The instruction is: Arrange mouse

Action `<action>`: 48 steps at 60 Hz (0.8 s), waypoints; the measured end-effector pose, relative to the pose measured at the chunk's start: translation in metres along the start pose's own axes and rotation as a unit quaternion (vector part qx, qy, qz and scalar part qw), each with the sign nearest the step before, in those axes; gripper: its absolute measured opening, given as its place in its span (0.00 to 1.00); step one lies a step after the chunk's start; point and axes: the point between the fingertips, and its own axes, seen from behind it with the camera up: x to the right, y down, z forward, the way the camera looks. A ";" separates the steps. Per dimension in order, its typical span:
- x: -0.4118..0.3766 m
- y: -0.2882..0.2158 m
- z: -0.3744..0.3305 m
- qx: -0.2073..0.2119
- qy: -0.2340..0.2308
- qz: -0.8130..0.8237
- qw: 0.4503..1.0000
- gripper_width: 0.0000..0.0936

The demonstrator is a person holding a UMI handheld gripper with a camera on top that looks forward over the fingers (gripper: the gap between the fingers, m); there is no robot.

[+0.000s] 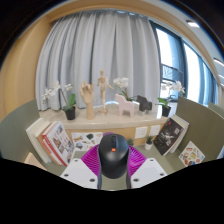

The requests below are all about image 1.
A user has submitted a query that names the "pink wooden horse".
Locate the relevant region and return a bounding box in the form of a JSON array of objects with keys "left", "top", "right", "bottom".
[{"left": 114, "top": 93, "right": 140, "bottom": 118}]

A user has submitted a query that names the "red-spined book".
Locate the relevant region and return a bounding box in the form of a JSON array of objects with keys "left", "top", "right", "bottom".
[{"left": 42, "top": 121, "right": 66, "bottom": 167}]

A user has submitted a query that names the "white sticker sheet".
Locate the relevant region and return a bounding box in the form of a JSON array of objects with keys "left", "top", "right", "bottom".
[{"left": 70, "top": 131, "right": 104, "bottom": 152}]

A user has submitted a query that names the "wooden artist mannequin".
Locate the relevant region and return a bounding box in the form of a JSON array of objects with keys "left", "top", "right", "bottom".
[{"left": 96, "top": 69, "right": 115, "bottom": 114}]

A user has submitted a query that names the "food sticker sheet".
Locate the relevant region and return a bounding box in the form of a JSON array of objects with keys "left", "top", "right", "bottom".
[{"left": 178, "top": 140, "right": 206, "bottom": 168}]

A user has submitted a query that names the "black computer mouse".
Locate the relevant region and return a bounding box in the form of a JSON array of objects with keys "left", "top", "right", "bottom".
[{"left": 98, "top": 134, "right": 130, "bottom": 179}]

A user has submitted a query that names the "dark wooden horse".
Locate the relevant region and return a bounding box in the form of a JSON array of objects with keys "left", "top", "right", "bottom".
[{"left": 136, "top": 94, "right": 153, "bottom": 116}]

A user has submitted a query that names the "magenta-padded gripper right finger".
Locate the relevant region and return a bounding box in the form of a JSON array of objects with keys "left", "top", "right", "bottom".
[{"left": 126, "top": 144, "right": 168, "bottom": 190}]

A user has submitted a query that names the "light wooden ledge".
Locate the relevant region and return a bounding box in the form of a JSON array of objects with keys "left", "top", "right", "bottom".
[{"left": 39, "top": 108, "right": 171, "bottom": 132}]

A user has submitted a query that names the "grey curtain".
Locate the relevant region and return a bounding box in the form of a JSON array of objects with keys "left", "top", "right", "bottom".
[{"left": 34, "top": 9, "right": 162, "bottom": 112}]

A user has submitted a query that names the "wooden hand model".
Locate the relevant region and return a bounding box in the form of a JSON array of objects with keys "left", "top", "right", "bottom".
[{"left": 79, "top": 81, "right": 96, "bottom": 120}]

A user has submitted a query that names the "white orchid in black pot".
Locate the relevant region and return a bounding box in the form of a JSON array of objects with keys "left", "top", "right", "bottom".
[
  {"left": 113, "top": 77, "right": 138, "bottom": 103},
  {"left": 157, "top": 80, "right": 186, "bottom": 118},
  {"left": 41, "top": 80, "right": 78, "bottom": 121}
]

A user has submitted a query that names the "kraft brown book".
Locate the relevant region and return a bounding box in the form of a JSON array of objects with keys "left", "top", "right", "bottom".
[{"left": 35, "top": 124, "right": 57, "bottom": 165}]

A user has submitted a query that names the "window with dark frame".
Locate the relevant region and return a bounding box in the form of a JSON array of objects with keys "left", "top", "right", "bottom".
[{"left": 149, "top": 21, "right": 224, "bottom": 108}]

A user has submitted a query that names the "black book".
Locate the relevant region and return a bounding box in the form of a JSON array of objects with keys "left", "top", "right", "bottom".
[{"left": 153, "top": 117, "right": 184, "bottom": 157}]

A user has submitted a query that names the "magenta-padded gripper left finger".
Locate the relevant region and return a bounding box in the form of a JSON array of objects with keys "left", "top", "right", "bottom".
[{"left": 59, "top": 144, "right": 103, "bottom": 190}]

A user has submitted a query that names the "picture-covered book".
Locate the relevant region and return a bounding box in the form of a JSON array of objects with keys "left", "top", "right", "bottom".
[{"left": 49, "top": 120, "right": 75, "bottom": 166}]

